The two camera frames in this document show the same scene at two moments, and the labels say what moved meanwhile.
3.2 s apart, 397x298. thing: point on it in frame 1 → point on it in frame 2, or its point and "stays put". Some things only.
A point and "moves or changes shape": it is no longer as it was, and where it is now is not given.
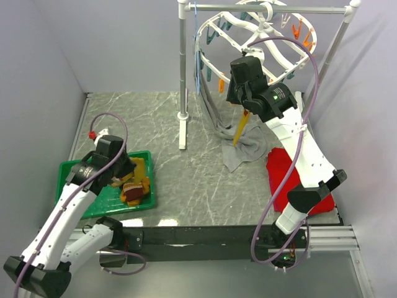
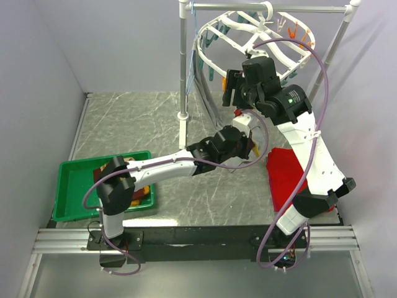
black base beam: [211, 244] stays put
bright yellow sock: [244, 118] moves or changes shape
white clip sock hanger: [283, 40] moves or changes shape
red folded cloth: [278, 163] stays put
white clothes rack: [184, 8] stays put
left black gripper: [129, 167] → [248, 146]
